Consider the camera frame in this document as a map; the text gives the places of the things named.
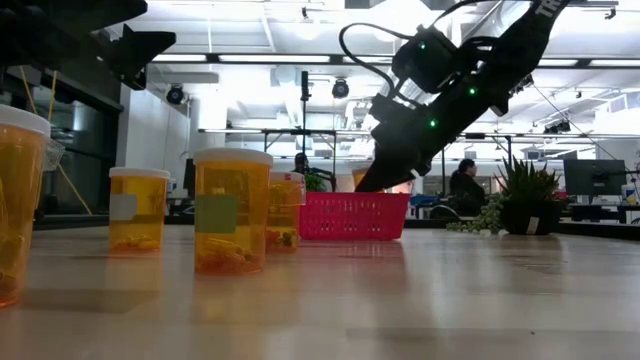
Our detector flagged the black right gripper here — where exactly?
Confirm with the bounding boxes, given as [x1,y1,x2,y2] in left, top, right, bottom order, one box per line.
[354,89,469,194]

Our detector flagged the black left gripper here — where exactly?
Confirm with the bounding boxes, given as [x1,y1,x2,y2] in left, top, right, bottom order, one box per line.
[54,23,178,91]

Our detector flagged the amber pill bottle white cap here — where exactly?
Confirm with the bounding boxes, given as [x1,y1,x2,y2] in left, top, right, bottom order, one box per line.
[351,167,372,194]

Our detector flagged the amber pill bottle colourful pills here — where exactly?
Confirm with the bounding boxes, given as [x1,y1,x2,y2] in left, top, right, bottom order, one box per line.
[266,170,307,253]

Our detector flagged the amber pill bottle white label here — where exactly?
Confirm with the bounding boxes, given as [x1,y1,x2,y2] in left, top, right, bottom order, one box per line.
[108,166,172,254]

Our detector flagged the white cup bottom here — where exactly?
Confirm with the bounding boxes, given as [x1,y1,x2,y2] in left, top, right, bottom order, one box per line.
[0,103,53,309]

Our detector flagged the white cup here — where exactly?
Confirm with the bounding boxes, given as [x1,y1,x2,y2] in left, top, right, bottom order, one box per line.
[0,103,53,309]
[192,147,275,277]

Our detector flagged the red plastic mesh basket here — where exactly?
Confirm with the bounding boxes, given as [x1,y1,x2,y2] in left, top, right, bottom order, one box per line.
[298,191,412,242]

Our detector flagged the person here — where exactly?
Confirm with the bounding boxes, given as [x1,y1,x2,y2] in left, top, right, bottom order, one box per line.
[291,151,337,194]
[448,158,497,220]

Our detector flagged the trailing green succulent sprig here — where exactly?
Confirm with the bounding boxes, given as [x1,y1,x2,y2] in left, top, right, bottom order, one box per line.
[446,193,505,235]

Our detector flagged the white cup near centre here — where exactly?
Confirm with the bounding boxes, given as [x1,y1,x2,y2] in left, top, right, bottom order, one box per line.
[192,147,275,277]

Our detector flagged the potted green succulent plant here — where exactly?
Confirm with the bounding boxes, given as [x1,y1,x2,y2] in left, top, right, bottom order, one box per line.
[493,155,565,237]

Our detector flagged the translucent plastic object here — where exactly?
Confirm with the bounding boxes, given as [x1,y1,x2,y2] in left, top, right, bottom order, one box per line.
[45,137,67,172]

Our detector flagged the black computer monitor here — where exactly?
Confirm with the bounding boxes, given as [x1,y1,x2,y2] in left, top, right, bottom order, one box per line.
[563,158,628,198]

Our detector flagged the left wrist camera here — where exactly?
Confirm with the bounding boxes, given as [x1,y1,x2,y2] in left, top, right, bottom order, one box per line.
[47,0,150,31]

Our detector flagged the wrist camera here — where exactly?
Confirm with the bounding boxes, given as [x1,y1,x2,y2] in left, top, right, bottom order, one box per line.
[47,0,150,31]
[391,25,460,95]

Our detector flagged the black background workstation frame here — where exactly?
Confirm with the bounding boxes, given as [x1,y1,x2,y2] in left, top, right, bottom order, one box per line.
[197,127,371,194]
[439,131,640,197]

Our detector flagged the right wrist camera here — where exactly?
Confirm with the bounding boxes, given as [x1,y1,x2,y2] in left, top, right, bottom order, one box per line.
[391,25,460,95]

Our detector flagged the yellow extension cable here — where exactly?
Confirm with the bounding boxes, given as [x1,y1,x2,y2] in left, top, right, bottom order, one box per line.
[18,64,94,216]

